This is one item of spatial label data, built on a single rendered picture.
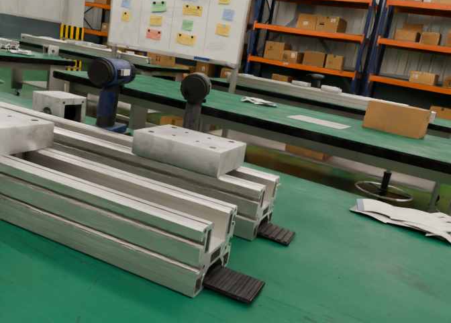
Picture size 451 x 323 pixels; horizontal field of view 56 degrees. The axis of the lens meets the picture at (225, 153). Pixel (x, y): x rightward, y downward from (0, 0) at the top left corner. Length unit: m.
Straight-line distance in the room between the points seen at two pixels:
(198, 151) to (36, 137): 0.24
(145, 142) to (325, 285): 0.35
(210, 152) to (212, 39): 3.15
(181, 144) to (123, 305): 0.28
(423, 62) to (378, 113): 8.48
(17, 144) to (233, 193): 0.32
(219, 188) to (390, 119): 1.86
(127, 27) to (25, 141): 3.71
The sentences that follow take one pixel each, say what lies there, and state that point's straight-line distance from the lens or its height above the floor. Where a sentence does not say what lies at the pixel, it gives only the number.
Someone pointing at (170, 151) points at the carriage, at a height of 0.89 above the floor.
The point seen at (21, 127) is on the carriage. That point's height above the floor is 0.90.
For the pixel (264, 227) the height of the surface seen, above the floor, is 0.79.
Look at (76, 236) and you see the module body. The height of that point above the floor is 0.80.
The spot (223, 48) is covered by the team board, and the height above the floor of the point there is 1.10.
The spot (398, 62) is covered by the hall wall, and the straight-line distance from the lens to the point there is 11.00.
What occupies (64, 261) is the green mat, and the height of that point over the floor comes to 0.78.
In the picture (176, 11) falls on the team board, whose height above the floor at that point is 1.34.
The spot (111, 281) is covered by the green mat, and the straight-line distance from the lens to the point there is 0.51.
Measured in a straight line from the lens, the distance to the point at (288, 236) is 0.68.
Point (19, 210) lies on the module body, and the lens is 0.63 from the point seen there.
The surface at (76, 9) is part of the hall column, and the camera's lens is 9.12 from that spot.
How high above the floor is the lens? 1.05
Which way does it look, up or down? 13 degrees down
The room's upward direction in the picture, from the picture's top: 9 degrees clockwise
